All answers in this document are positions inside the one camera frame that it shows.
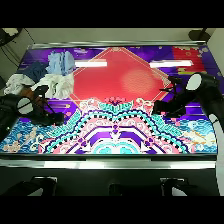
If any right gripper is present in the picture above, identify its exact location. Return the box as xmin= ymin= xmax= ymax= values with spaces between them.
xmin=152 ymin=99 xmax=178 ymax=117

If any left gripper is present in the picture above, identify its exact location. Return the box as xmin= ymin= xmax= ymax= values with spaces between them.
xmin=41 ymin=111 xmax=67 ymax=127

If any white garment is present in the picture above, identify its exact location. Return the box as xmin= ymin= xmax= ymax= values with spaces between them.
xmin=31 ymin=71 xmax=76 ymax=100
xmin=3 ymin=73 xmax=33 ymax=96

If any brown garment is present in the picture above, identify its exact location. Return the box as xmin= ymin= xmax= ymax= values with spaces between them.
xmin=20 ymin=88 xmax=46 ymax=110

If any dark blue garment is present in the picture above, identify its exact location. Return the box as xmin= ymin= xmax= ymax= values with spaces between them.
xmin=20 ymin=61 xmax=50 ymax=84

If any light blue garment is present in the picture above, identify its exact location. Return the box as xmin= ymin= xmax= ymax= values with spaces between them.
xmin=45 ymin=50 xmax=77 ymax=76

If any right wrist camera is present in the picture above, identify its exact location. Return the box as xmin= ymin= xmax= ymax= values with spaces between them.
xmin=159 ymin=75 xmax=184 ymax=101

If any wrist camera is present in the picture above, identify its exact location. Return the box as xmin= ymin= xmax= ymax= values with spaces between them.
xmin=159 ymin=75 xmax=184 ymax=101
xmin=32 ymin=84 xmax=56 ymax=115

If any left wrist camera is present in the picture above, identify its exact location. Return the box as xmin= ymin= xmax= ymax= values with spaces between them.
xmin=32 ymin=84 xmax=56 ymax=115

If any silver frame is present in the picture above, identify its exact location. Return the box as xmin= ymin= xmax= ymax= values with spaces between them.
xmin=0 ymin=40 xmax=224 ymax=197

